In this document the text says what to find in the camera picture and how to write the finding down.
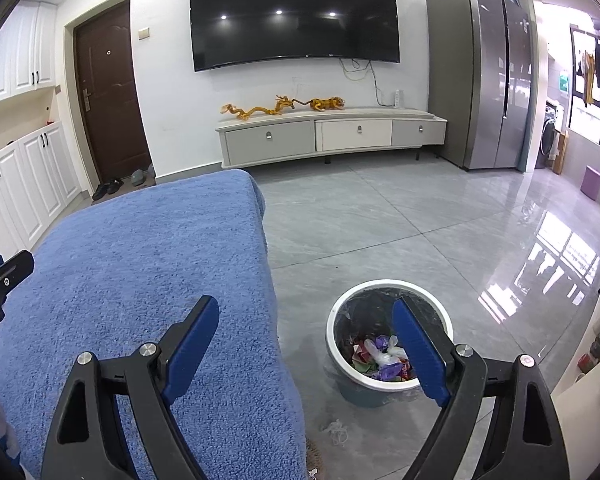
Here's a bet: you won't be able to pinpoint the white base cabinets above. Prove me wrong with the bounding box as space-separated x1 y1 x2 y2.
0 122 84 257

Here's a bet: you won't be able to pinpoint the yellow dragon figurine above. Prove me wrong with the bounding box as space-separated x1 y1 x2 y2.
221 94 297 121

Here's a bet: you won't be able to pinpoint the white grey television cabinet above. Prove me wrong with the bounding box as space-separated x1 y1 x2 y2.
215 106 449 170

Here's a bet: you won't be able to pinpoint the dark brown door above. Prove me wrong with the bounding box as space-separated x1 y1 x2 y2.
64 0 154 184

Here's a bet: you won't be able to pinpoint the yellow hanging garment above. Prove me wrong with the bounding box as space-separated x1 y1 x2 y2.
581 51 597 107

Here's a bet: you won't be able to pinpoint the white side furniture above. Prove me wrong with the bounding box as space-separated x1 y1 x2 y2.
550 267 600 480

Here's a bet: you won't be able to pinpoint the yellow tiger figurine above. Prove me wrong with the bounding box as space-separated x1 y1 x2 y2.
307 96 346 112

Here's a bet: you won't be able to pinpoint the television cable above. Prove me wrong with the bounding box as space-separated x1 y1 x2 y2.
339 57 399 109

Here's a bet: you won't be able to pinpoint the white plastic bag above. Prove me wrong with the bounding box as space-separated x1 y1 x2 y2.
369 335 410 367

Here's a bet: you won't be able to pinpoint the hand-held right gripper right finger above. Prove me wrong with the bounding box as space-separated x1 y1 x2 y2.
391 296 572 480

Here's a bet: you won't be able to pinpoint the blue fluffy blanket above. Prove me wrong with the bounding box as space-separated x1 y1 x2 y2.
0 169 309 480

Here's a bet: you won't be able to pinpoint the white rimmed trash bin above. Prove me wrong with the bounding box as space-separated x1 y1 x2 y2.
326 279 455 409

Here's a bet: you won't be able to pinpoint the purple stool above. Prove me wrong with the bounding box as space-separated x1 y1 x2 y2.
581 165 600 202

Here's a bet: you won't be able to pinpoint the cardboard box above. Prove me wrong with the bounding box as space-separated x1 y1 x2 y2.
552 130 571 175

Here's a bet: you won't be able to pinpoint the washing machine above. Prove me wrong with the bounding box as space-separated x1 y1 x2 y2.
537 100 561 169

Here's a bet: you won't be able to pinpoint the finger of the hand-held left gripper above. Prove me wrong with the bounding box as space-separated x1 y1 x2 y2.
0 249 35 307

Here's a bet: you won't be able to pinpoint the white string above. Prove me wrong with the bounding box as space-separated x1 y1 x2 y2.
324 419 352 447

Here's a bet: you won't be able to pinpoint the white wall cabinets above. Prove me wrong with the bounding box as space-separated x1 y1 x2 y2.
0 0 59 109

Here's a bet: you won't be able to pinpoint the black wall television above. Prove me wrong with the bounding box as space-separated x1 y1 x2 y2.
189 0 401 73

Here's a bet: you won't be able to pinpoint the grey steel refrigerator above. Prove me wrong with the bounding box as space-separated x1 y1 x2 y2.
424 0 539 174

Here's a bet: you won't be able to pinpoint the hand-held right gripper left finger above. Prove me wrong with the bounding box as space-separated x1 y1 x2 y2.
40 295 221 480

